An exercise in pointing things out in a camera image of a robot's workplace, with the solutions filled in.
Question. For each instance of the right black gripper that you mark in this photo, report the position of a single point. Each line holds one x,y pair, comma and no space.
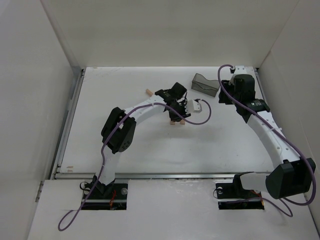
223,92

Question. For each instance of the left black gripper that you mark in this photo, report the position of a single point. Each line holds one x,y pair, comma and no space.
178,113

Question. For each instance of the wood block one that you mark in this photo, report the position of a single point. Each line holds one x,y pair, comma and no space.
148,92

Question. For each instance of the dark transparent plastic bin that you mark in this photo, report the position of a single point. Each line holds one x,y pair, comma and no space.
206,86

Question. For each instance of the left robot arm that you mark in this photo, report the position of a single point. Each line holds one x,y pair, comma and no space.
119,129

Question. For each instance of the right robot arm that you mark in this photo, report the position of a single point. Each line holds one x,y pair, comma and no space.
291,173

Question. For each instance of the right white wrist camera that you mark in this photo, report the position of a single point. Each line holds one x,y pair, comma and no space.
238,70

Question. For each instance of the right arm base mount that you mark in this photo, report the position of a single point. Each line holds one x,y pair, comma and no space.
230,198

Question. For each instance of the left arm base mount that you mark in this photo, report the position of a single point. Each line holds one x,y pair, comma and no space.
115,200

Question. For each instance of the aluminium front rail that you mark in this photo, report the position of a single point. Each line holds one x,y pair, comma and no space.
141,176

